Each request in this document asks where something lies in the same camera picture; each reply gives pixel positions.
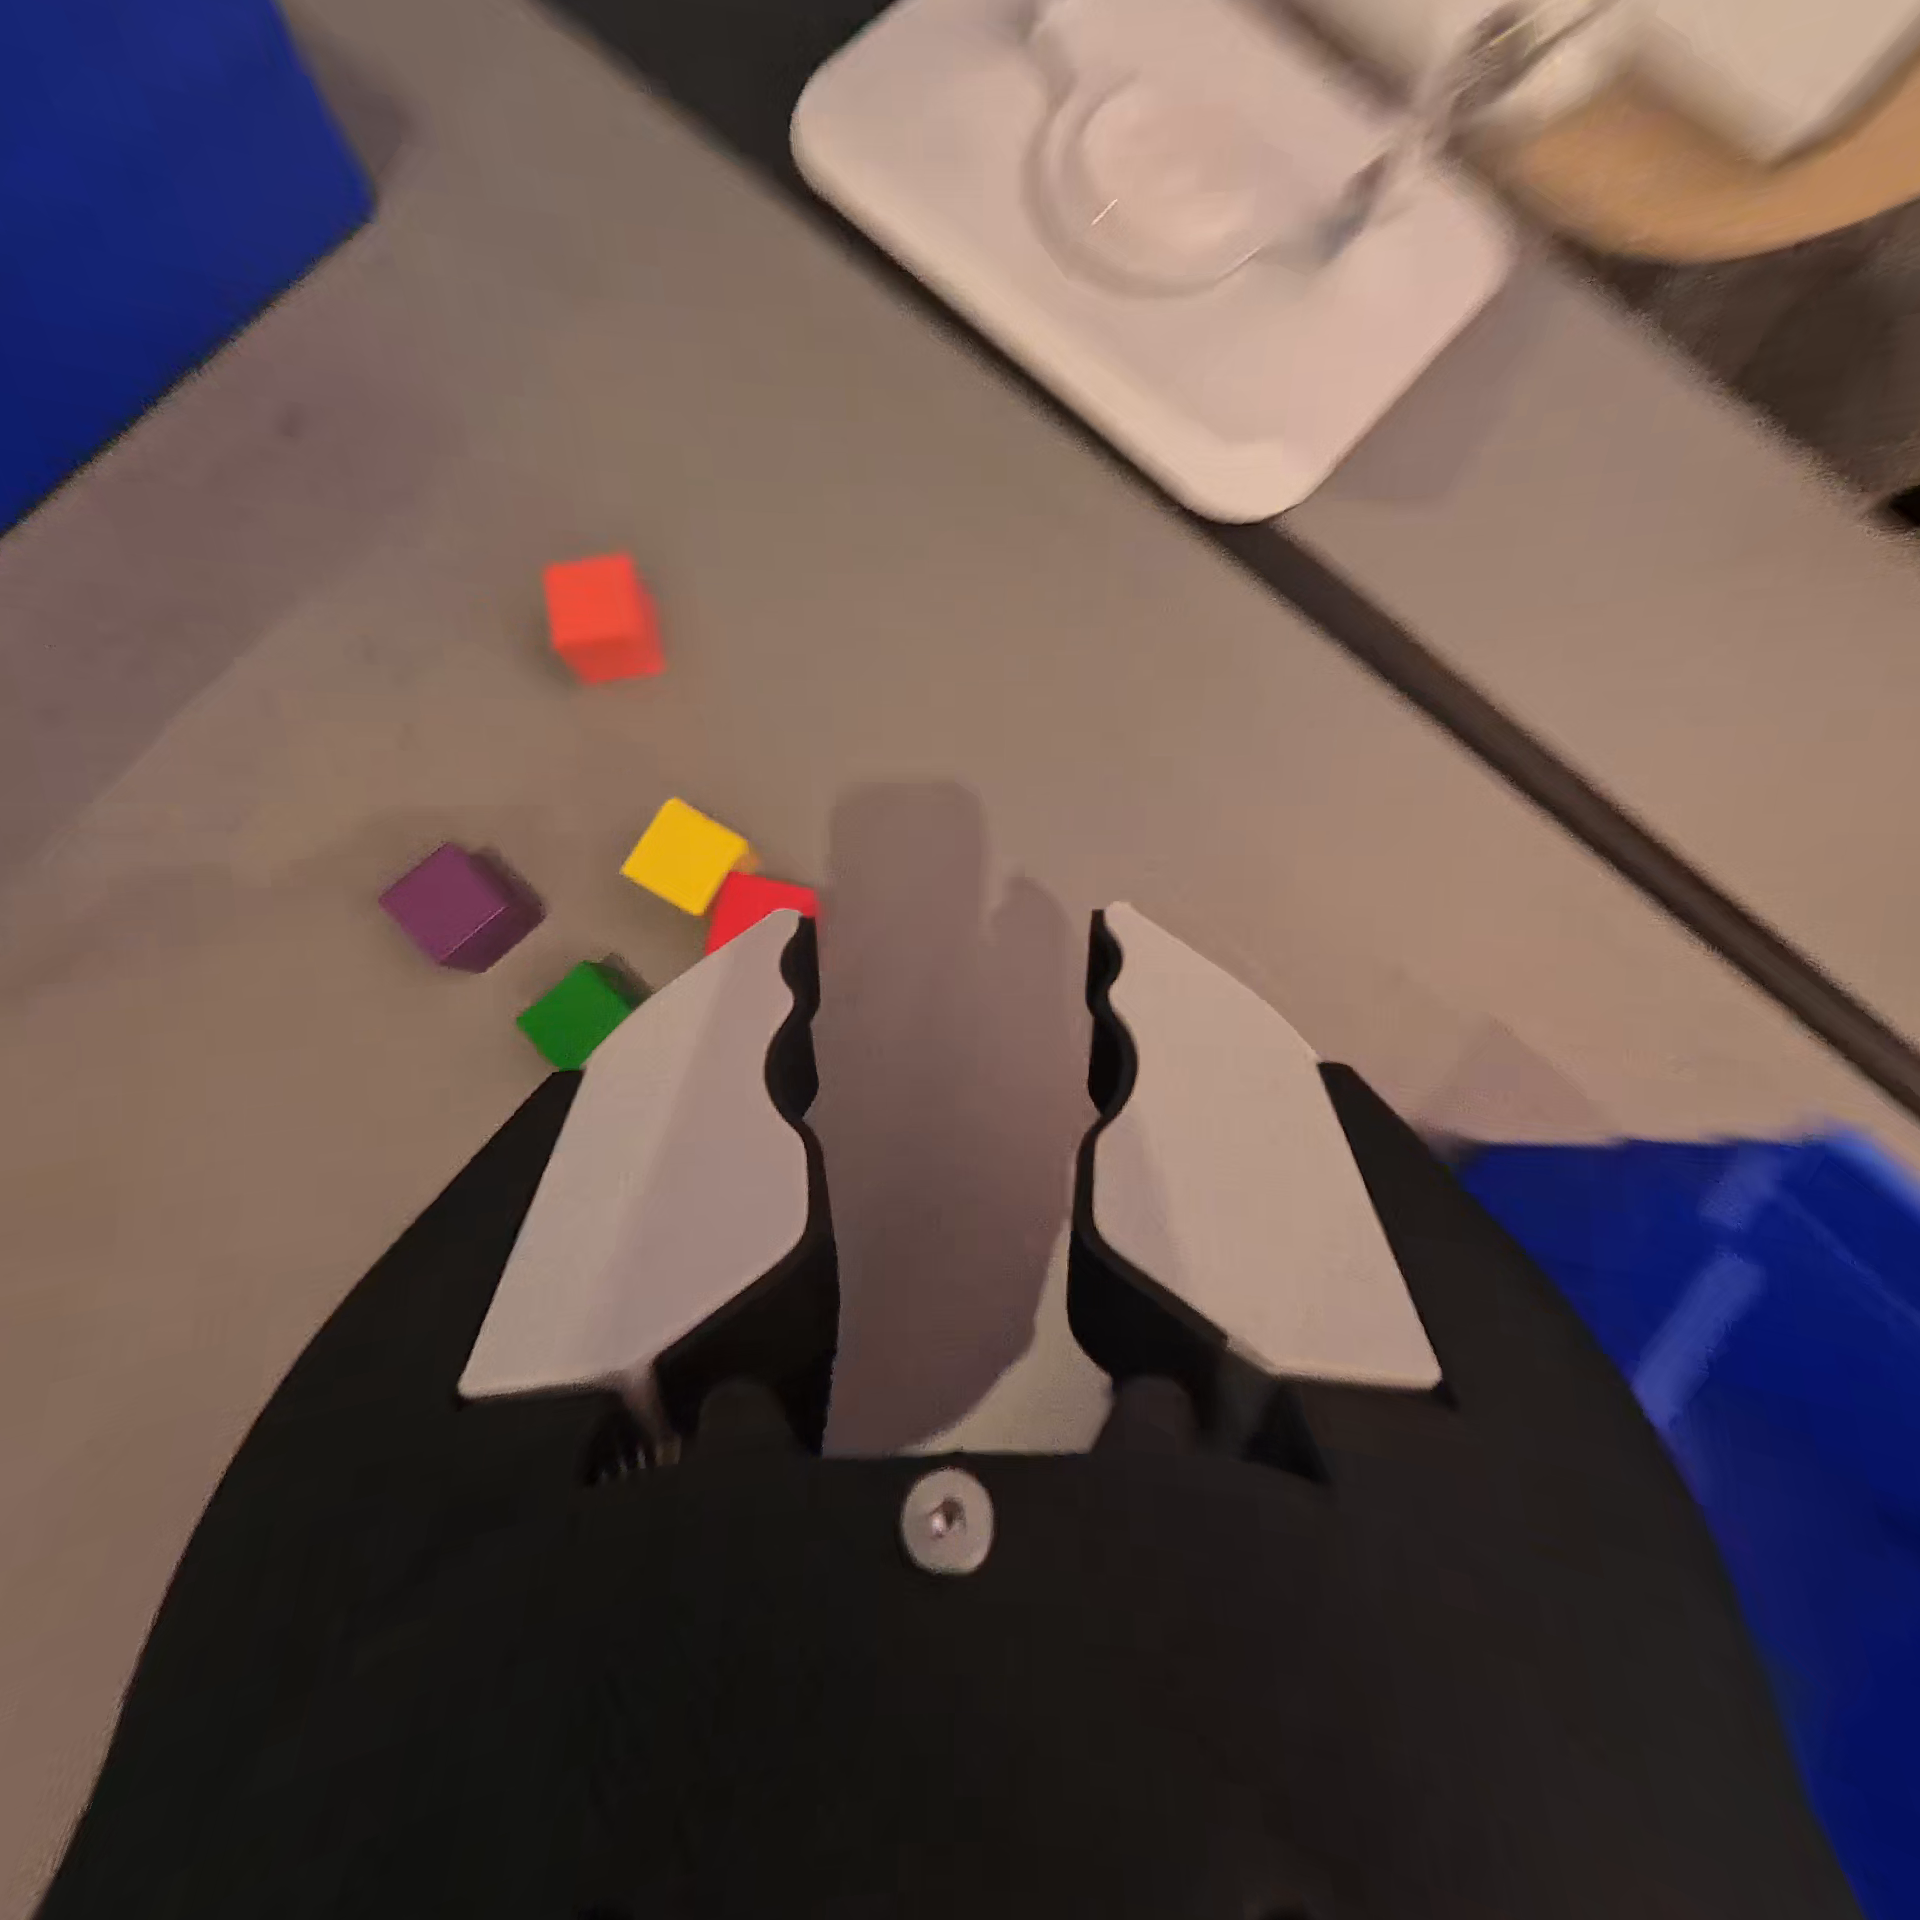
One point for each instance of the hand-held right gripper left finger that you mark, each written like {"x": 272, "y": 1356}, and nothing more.
{"x": 645, "y": 1202}

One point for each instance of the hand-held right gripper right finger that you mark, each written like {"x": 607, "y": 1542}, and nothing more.
{"x": 1261, "y": 1202}

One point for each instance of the green wooden cube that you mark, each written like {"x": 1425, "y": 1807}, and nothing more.
{"x": 571, "y": 1014}

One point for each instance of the red wooden cube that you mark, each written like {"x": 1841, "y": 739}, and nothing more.
{"x": 750, "y": 909}

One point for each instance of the purple wooden cube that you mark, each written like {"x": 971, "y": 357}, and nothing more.
{"x": 457, "y": 909}

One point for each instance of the yellow wooden cube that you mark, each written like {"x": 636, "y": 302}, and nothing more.
{"x": 686, "y": 856}

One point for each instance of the blue plastic storage bin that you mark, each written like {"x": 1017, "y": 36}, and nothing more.
{"x": 1771, "y": 1426}
{"x": 149, "y": 226}

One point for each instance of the orange wooden cube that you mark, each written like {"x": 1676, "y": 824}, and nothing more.
{"x": 600, "y": 616}

